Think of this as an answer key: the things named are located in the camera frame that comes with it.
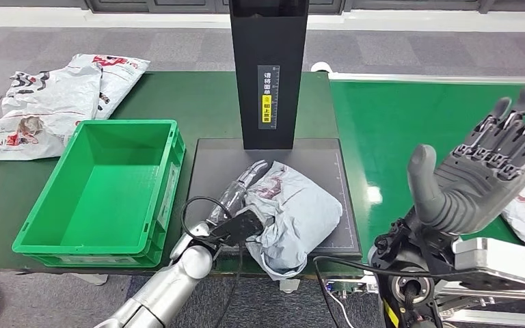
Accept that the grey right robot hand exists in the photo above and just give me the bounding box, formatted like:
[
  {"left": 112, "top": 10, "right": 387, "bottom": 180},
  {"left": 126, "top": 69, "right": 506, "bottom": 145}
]
[{"left": 407, "top": 83, "right": 525, "bottom": 236}]

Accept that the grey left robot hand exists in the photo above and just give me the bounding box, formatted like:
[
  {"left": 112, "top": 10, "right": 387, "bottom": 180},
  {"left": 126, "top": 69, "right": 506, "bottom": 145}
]
[{"left": 206, "top": 159, "right": 270, "bottom": 228}]

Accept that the green conveyor belt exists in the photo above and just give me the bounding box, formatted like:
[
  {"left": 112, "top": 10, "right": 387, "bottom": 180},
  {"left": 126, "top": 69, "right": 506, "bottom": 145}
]
[{"left": 329, "top": 80, "right": 525, "bottom": 264}]

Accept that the white table foot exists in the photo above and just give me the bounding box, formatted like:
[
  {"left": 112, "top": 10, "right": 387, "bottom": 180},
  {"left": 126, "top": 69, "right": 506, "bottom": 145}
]
[
  {"left": 280, "top": 278, "right": 301, "bottom": 295},
  {"left": 70, "top": 273, "right": 109, "bottom": 286}
]

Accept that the black yellow column label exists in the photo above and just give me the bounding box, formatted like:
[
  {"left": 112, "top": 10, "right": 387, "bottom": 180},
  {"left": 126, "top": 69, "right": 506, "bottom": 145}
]
[{"left": 257, "top": 64, "right": 280, "bottom": 131}]

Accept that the green plastic crate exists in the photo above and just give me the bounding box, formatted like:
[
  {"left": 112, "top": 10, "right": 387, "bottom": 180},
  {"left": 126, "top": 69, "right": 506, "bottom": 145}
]
[{"left": 12, "top": 119, "right": 187, "bottom": 269}]

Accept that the black scanner column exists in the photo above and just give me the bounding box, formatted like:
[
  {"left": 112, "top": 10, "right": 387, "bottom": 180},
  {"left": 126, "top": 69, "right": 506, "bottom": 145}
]
[{"left": 228, "top": 0, "right": 310, "bottom": 151}]

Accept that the white bag with red print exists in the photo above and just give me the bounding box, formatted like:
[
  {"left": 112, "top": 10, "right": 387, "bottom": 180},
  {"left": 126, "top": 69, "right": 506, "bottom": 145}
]
[{"left": 70, "top": 53, "right": 151, "bottom": 121}]

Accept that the white bag with face print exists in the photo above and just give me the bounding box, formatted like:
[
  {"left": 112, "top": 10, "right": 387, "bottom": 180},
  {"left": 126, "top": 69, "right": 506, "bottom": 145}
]
[{"left": 0, "top": 61, "right": 103, "bottom": 161}]

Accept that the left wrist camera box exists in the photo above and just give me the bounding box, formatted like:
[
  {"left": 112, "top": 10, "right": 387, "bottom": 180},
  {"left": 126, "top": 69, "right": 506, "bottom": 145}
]
[{"left": 210, "top": 208, "right": 266, "bottom": 247}]

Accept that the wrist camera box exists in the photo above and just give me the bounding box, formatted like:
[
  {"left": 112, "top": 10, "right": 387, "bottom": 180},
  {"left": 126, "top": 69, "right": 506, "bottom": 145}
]
[
  {"left": 453, "top": 237, "right": 525, "bottom": 290},
  {"left": 210, "top": 208, "right": 266, "bottom": 247}
]

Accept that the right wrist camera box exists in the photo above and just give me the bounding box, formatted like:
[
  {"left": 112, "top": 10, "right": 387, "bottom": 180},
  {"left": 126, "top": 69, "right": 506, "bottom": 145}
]
[{"left": 453, "top": 237, "right": 525, "bottom": 290}]

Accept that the black scanner base plate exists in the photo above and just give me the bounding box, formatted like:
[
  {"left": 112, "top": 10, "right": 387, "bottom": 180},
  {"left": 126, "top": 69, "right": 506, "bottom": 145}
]
[{"left": 185, "top": 137, "right": 363, "bottom": 259}]

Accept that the aluminium conveyor frame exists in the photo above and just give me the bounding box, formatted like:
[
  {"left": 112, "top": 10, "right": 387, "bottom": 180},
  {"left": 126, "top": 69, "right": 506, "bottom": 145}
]
[{"left": 323, "top": 72, "right": 525, "bottom": 328}]

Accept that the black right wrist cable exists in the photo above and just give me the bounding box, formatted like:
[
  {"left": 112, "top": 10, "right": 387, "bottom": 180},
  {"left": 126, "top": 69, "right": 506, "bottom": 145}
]
[{"left": 312, "top": 256, "right": 485, "bottom": 328}]

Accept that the white loose wire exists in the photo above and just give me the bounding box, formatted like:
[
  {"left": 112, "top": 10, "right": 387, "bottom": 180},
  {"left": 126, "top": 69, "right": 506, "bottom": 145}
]
[{"left": 330, "top": 292, "right": 351, "bottom": 328}]

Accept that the dark glass partition frame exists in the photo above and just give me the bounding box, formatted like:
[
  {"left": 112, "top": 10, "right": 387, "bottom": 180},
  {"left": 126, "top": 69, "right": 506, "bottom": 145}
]
[{"left": 85, "top": 0, "right": 525, "bottom": 14}]

